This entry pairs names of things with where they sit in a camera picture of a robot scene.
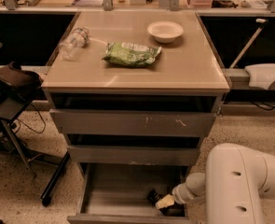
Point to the top grey drawer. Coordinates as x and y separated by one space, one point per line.
135 123

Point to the grey drawer cabinet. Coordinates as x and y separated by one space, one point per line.
186 77

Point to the clear plastic water bottle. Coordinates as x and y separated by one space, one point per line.
73 43

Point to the black stand with headset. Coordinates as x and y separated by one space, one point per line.
11 106

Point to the middle grey drawer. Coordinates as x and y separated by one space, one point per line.
134 155

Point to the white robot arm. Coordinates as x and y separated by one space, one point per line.
235 179

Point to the white bowl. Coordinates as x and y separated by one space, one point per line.
165 31

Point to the green chip bag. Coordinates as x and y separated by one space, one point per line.
131 54

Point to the white stick with tip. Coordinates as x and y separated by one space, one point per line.
262 23

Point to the bottom grey drawer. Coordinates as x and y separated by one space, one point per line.
118 194

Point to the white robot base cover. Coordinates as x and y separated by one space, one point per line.
261 75

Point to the grey drawer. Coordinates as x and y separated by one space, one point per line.
135 123
134 155
118 194

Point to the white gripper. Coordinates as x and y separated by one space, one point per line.
179 194

